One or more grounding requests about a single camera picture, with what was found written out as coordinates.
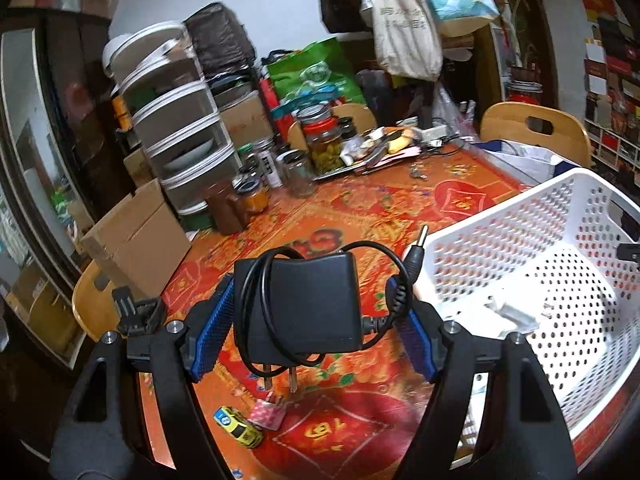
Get white plug charger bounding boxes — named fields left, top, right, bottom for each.
left=482, top=295, right=546, bottom=333

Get open cardboard box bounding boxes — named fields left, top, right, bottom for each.
left=80, top=178, right=193, bottom=301

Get white perforated plastic basket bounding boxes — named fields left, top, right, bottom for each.
left=407, top=167, right=640, bottom=463

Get white round container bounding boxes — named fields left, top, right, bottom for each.
left=102, top=32, right=133, bottom=78

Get black plastic-wrapped bundle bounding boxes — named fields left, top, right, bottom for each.
left=185, top=2, right=258, bottom=81

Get large glass pickle jar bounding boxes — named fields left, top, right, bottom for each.
left=298, top=106, right=346, bottom=176

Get green shopping bag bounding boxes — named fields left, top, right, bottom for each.
left=266, top=37, right=368, bottom=121

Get empty glass jar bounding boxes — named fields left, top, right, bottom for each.
left=276, top=150, right=316, bottom=197

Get small pink packet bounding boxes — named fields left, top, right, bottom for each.
left=249, top=394, right=287, bottom=431

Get black power adapter with cable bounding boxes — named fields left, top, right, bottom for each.
left=234, top=225, right=432, bottom=393

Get beige canvas tote bag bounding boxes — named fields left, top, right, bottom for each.
left=361, top=0, right=443, bottom=81

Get metal tray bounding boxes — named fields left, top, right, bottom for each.
left=312, top=157, right=401, bottom=181

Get white and blue bag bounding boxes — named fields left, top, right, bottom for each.
left=475, top=139, right=586, bottom=196

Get orange-filled glass jar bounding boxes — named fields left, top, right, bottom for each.
left=235, top=180, right=268, bottom=215

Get yellow toy car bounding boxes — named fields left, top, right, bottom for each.
left=214, top=405, right=264, bottom=448

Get stack of red black boxes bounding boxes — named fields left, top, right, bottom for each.
left=582, top=10, right=640, bottom=171

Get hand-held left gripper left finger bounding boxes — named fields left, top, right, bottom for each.
left=47, top=272, right=236, bottom=480

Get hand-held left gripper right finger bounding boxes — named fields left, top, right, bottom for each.
left=385, top=275, right=581, bottom=480

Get white plastic bag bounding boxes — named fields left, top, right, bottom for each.
left=432, top=82, right=473, bottom=136

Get brown cardboard box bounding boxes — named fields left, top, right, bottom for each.
left=220, top=95, right=273, bottom=148

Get white stacked storage drawers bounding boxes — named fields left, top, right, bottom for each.
left=102, top=21, right=236, bottom=216

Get dark wooden wardrobe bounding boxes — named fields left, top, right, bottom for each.
left=0, top=10, right=136, bottom=376

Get glass jar with red band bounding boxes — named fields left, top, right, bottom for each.
left=507, top=77, right=543, bottom=106

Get white bottle with black label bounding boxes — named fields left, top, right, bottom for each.
left=262, top=152, right=283, bottom=188

